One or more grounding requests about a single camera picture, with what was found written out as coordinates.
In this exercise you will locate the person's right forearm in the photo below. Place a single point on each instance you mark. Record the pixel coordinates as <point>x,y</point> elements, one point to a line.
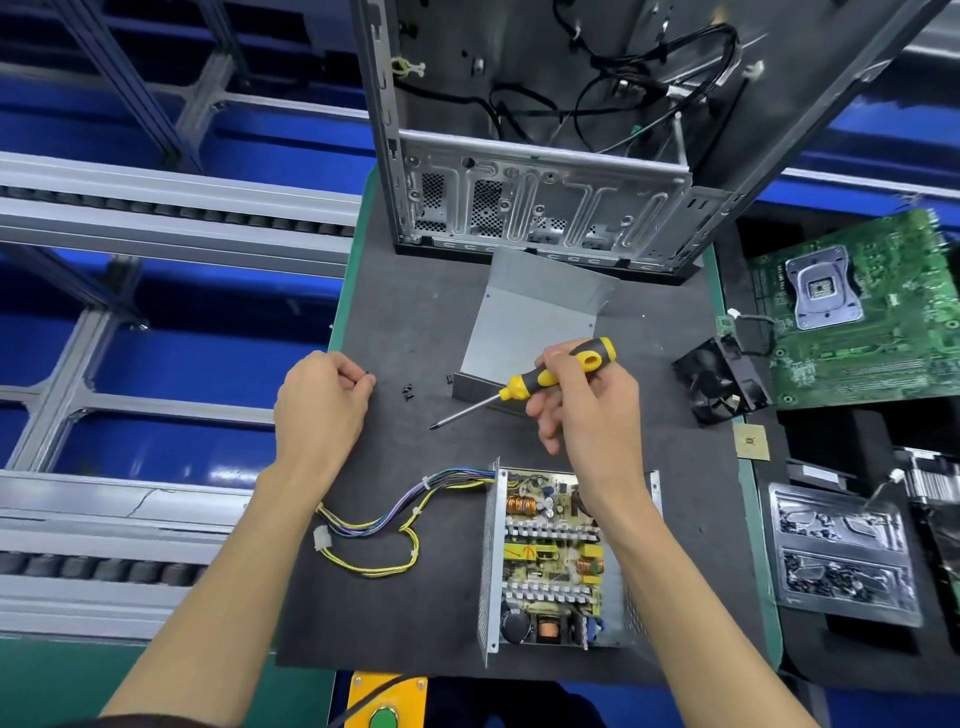
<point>705,630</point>

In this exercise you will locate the person's right hand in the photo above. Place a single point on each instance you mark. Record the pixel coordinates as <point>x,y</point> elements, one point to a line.
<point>593,420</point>

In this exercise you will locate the small square processor chip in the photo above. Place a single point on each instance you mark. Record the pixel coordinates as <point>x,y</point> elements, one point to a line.
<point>752,441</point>

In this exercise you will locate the black foam work mat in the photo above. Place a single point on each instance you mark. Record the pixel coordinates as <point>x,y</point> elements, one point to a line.
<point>405,315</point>

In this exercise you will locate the clear plastic screw tray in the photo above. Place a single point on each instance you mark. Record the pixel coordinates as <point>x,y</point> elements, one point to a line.
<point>845,555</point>

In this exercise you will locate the silver computer tower chassis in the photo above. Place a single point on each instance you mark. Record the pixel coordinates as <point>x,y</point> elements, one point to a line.
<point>525,203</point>

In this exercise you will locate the yellow button box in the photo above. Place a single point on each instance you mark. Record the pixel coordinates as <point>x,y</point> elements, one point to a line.
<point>383,705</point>

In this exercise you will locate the black cooling fan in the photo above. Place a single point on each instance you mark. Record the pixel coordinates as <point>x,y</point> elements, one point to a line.
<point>720,378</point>

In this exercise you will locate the silver heatsink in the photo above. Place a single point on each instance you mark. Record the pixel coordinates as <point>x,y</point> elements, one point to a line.
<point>933,477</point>

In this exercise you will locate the grey power supply cover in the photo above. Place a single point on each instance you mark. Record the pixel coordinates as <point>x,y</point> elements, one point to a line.
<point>525,315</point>

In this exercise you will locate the black foam parts tray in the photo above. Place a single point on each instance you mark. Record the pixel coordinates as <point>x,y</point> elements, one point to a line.
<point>855,435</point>

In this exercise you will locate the power supply metal base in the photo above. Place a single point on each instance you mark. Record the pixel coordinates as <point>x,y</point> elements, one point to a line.
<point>488,585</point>

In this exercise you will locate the aluminium conveyor frame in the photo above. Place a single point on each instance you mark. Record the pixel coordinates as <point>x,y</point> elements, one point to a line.
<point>150,210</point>

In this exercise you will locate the person's left hand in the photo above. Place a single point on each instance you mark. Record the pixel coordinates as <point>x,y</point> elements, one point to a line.
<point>318,413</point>

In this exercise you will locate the person's left forearm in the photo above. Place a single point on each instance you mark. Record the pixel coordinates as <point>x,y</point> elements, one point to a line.
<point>218,615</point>

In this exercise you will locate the small black screws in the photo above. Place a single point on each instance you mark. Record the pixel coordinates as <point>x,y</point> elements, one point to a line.
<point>408,392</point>

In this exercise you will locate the green motherboard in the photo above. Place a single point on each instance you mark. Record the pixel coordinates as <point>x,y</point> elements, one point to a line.
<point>870,323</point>

